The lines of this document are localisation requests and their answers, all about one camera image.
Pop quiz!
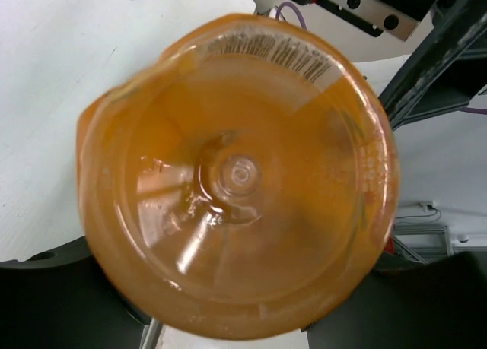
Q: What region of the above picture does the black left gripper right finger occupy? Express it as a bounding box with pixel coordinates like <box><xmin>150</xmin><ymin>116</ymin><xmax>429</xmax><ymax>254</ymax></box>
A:
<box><xmin>306</xmin><ymin>252</ymin><xmax>486</xmax><ymax>348</ymax></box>

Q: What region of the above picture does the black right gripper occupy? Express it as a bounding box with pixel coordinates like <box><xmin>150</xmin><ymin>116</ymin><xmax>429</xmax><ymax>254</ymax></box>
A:
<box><xmin>290</xmin><ymin>0</ymin><xmax>486</xmax><ymax>128</ymax></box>

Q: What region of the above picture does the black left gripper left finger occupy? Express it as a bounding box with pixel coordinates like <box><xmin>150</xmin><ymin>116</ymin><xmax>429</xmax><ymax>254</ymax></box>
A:
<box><xmin>1</xmin><ymin>237</ymin><xmax>151</xmax><ymax>348</ymax></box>

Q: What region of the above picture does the orange sea-buckthorn juice bottle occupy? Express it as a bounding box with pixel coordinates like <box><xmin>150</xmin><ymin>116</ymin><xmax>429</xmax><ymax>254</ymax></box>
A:
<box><xmin>76</xmin><ymin>14</ymin><xmax>400</xmax><ymax>340</ymax></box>

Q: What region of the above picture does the aluminium table edge rail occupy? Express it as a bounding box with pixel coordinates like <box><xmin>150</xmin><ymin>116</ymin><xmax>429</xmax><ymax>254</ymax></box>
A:
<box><xmin>139</xmin><ymin>318</ymin><xmax>164</xmax><ymax>349</ymax></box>

